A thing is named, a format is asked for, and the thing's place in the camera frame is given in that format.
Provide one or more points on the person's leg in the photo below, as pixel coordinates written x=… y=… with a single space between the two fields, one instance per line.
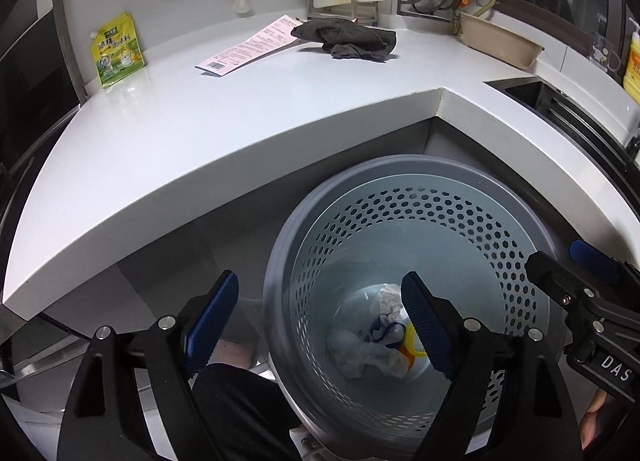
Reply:
x=240 y=411

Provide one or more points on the person's right hand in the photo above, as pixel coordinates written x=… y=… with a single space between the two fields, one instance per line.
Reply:
x=597 y=416

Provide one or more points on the yellow blue plastic item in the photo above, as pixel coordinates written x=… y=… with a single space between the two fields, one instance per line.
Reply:
x=416 y=341

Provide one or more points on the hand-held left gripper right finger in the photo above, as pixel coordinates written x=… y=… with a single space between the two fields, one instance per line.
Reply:
x=425 y=326

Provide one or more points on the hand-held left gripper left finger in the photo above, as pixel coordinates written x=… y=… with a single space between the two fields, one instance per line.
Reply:
x=212 y=321

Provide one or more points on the white paper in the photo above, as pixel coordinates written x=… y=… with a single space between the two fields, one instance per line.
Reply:
x=392 y=301

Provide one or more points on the grey perforated trash bin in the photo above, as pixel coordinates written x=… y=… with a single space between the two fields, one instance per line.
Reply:
x=350 y=221

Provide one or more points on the glass mug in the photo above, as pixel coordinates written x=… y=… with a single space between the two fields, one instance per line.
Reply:
x=605 y=53

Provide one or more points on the pink printed paper slip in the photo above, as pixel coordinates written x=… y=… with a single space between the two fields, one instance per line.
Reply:
x=240 y=51

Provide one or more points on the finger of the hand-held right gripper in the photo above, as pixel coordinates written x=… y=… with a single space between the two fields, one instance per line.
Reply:
x=557 y=278
x=595 y=261

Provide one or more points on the kitchen sink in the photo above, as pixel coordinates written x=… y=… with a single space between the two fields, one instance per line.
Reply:
x=575 y=106

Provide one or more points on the dark grey cloth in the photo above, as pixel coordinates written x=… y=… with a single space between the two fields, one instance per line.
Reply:
x=350 y=38

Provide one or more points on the beige plastic basin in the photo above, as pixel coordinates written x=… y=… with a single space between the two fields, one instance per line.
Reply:
x=500 y=43

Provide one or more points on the yellow pump bottle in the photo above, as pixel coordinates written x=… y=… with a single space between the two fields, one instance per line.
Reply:
x=632 y=61

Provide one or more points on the orange plastic piece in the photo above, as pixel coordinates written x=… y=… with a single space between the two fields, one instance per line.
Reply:
x=406 y=353

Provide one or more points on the yellow green seasoning pouch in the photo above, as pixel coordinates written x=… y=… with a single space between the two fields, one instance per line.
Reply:
x=117 y=56

